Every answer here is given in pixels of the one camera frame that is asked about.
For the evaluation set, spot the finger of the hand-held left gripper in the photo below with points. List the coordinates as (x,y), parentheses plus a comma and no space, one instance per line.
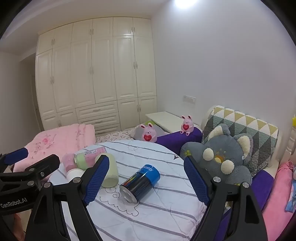
(46,163)
(16,155)

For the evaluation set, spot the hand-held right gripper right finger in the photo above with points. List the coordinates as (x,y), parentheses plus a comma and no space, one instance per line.
(196,183)

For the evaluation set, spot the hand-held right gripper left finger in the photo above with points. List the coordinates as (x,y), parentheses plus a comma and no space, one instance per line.
(97,178)

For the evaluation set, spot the blue black can-shaped cup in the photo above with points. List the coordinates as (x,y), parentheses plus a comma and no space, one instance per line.
(141,183)

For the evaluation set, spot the light green cup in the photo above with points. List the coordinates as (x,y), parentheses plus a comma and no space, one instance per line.
(112,171)

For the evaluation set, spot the white paper cup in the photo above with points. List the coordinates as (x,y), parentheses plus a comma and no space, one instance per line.
(74,175)

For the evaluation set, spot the pink and green plastic bottle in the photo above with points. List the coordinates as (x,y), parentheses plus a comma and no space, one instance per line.
(81,160)

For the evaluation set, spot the pink embroidered blanket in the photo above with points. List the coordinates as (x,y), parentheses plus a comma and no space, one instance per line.
(64,139)

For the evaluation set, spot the white striped quilt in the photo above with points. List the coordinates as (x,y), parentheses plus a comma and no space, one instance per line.
(161,208)

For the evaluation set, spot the heart print bed sheet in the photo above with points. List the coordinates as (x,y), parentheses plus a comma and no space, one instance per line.
(115,136)

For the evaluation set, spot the grey plush cat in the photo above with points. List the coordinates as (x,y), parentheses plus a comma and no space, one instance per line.
(231,150)

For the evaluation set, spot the purple bed sheet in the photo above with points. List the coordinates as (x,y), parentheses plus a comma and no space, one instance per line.
(171,141)

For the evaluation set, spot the pink plush rabbit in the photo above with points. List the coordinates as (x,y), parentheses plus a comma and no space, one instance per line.
(186,126)
(148,135)

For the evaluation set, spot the grey pillow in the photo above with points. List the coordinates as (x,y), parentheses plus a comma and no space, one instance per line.
(138,132)

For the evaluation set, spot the white nightstand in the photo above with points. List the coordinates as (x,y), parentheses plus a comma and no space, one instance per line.
(166,119)

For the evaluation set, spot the triangle pattern quilted cushion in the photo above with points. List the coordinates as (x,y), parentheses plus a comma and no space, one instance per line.
(254,132)

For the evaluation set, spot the pink pillow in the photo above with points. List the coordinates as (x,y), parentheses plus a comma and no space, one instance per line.
(277,204)

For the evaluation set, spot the light blue printed object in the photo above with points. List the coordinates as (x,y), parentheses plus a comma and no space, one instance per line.
(291,194)

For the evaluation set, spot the white wardrobe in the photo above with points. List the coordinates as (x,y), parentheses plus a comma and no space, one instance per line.
(104,69)

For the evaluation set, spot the ceiling light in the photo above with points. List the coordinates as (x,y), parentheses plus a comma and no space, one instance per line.
(185,2)

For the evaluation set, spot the white wall socket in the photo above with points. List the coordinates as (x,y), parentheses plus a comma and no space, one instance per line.
(189,99)

